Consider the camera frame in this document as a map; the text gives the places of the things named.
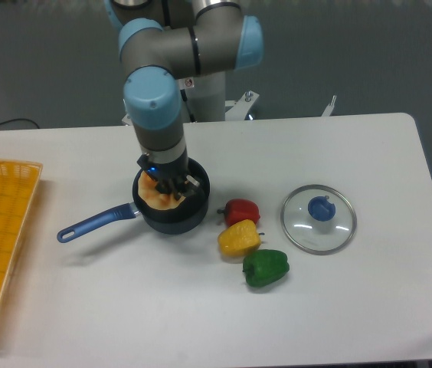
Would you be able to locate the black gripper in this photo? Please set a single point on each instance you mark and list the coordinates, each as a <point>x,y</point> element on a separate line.
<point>172,178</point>

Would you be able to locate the glazed orange donut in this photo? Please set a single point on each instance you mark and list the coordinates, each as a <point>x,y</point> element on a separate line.
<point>153,198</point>

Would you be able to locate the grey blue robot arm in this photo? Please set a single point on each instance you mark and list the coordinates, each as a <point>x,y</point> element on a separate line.
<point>161,43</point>

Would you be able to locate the glass pot lid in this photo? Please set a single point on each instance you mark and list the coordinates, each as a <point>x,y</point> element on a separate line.
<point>318,219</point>

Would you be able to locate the dark blue saucepan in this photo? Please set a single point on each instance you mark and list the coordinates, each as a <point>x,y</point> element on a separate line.
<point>183,216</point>

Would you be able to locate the red bell pepper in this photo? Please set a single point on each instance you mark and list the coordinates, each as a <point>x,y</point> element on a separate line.
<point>237,210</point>

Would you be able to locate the yellow bell pepper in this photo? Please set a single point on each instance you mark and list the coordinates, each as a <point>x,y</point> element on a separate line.
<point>240,239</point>

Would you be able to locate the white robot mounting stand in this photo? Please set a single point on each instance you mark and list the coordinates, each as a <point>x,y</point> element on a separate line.
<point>216,99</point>

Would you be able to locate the green bell pepper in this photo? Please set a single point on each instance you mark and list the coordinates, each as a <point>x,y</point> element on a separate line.
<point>265,266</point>

